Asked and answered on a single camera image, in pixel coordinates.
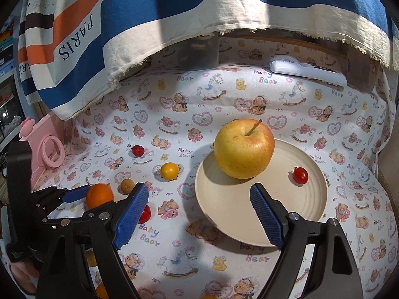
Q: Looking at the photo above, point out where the baby bear printed sheet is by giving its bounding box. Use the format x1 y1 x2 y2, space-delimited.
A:
5 34 397 299

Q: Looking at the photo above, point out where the striped Paris cloth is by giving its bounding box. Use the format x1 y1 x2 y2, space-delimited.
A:
18 0 398 120

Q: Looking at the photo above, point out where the pink toy camera box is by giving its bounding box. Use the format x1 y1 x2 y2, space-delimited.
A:
19 112 66 188

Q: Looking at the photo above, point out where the dark red cherry tomato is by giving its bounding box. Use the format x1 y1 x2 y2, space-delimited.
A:
131 145 145 158

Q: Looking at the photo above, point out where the cream round plate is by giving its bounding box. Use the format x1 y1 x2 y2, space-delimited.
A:
195 139 328 247

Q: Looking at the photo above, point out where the brown longan fruit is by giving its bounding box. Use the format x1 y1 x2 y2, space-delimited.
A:
120 178 135 194

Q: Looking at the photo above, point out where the white plastic device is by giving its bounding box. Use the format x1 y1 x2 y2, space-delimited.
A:
269 55 348 86

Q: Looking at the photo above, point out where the yellow cherry tomato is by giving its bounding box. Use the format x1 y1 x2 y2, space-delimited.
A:
160 162 180 181

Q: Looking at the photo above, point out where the dark translucent container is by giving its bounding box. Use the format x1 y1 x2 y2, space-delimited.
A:
176 32 219 71

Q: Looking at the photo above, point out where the large yellow apple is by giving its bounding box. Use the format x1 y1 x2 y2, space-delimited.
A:
214 118 275 180

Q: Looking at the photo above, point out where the left human hand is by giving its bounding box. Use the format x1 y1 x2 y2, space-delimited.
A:
9 261 39 295

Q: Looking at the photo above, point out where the cardboard box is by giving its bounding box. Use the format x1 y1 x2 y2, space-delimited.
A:
347 46 380 93

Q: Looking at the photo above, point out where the orange tangerine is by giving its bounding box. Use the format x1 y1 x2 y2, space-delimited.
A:
95 283 109 299
85 184 114 210

